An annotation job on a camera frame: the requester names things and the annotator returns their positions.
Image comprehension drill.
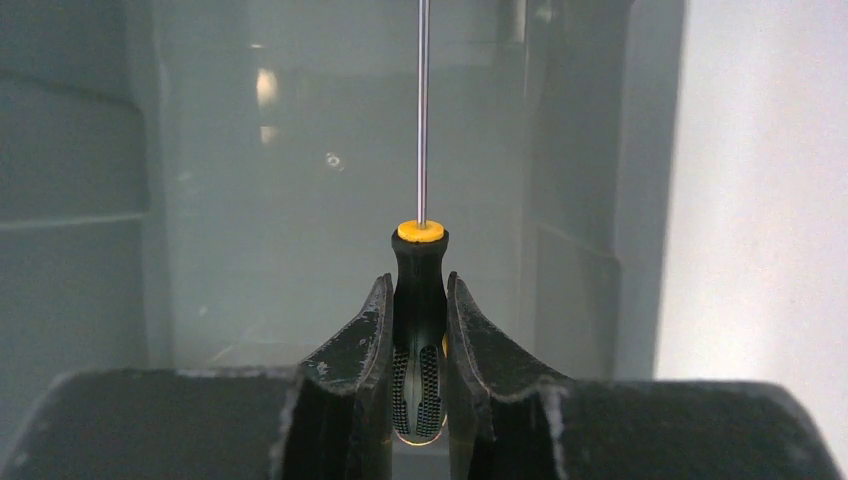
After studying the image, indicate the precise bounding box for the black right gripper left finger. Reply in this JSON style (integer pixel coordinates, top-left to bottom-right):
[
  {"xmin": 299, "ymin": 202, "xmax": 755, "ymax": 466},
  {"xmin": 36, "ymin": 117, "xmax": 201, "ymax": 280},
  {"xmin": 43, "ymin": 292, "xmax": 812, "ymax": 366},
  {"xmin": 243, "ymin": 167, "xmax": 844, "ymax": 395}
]
[{"xmin": 271, "ymin": 274, "xmax": 393, "ymax": 479}]

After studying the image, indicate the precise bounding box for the black yellow screwdriver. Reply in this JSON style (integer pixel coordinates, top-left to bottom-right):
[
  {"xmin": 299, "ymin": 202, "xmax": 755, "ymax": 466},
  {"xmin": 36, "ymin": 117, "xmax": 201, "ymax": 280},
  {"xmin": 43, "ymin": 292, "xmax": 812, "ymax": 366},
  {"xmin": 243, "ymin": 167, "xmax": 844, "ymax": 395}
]
[{"xmin": 391, "ymin": 0, "xmax": 449, "ymax": 447}]

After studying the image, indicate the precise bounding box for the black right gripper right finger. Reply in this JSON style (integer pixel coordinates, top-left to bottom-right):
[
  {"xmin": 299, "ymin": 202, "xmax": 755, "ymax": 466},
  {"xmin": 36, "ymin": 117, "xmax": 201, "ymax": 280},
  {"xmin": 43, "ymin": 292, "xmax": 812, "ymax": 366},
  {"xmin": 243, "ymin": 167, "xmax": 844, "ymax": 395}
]
[{"xmin": 446, "ymin": 273, "xmax": 573, "ymax": 479}]

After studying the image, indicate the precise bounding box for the grey plastic storage bin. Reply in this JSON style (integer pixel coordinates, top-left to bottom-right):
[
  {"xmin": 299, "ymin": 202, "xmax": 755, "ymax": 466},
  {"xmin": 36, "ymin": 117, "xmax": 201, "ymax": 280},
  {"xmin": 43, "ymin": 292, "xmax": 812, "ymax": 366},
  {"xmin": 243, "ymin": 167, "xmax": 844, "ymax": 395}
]
[{"xmin": 1, "ymin": 1, "xmax": 687, "ymax": 479}]

